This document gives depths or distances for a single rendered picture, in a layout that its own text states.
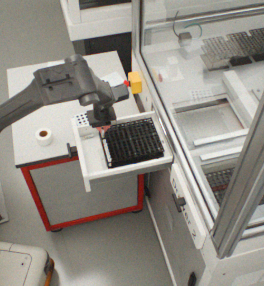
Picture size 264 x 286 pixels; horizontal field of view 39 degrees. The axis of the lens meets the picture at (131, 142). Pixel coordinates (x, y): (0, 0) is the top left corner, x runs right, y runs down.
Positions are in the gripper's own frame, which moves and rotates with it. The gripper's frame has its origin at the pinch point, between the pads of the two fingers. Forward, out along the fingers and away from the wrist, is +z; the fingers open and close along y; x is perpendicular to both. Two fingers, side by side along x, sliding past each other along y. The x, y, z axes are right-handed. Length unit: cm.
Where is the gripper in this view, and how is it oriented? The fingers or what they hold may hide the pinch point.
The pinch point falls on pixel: (102, 130)
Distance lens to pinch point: 144.2
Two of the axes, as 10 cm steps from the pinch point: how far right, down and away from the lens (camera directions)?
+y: -9.7, 1.9, -1.6
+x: 2.5, 7.8, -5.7
